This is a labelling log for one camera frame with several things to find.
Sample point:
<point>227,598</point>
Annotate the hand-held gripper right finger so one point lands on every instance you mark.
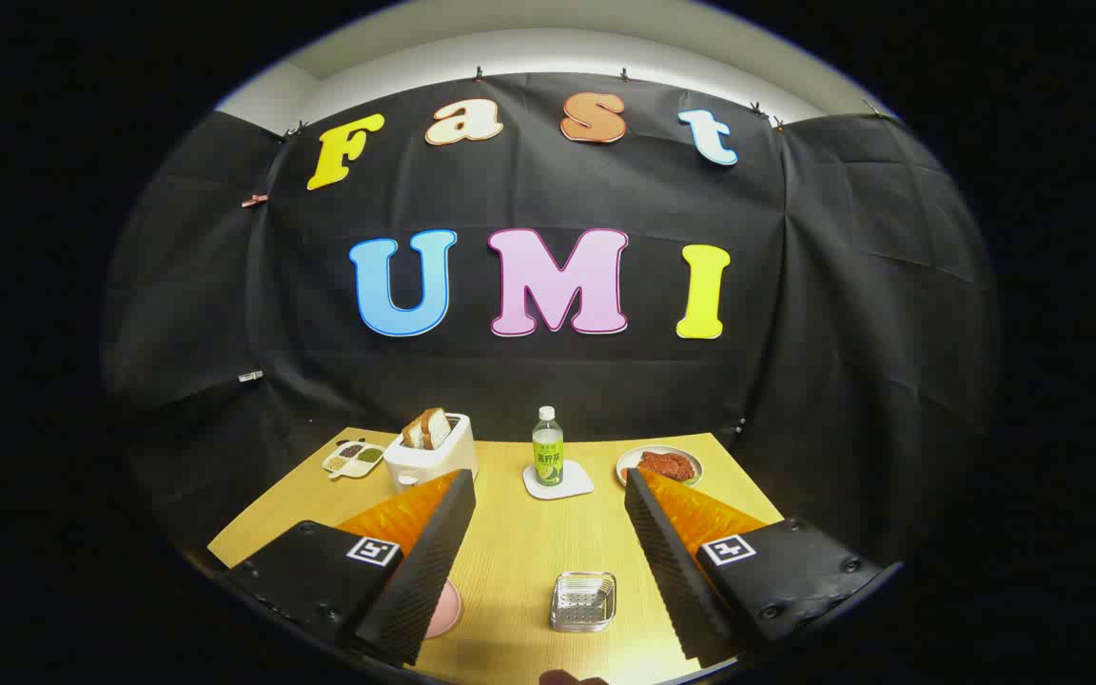
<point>672,571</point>

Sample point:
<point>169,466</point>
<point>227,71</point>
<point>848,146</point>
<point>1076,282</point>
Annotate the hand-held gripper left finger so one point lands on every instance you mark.
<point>420,571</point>

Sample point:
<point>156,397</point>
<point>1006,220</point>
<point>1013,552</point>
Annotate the pink plate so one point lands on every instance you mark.
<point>446,609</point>

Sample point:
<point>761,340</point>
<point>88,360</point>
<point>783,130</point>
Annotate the metal perforated basket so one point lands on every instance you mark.
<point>583,602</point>

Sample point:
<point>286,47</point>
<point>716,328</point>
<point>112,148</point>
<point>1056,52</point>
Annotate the brown meat slice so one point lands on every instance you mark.
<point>670,464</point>

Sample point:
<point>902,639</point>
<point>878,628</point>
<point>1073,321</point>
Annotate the white toaster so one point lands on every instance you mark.
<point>434,461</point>

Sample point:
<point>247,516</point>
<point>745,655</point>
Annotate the white food plate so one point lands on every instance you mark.
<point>631,459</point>

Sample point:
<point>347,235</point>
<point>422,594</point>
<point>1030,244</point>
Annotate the white divided condiment tray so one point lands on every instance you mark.
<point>353,459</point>

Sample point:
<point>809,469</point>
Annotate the white square coaster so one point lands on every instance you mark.
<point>577,480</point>

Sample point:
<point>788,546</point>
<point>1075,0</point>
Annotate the toast bread slice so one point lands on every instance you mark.
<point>412,435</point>
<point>434,426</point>

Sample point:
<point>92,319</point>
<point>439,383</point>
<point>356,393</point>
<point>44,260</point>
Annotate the green tea bottle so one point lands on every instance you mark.
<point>548,457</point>

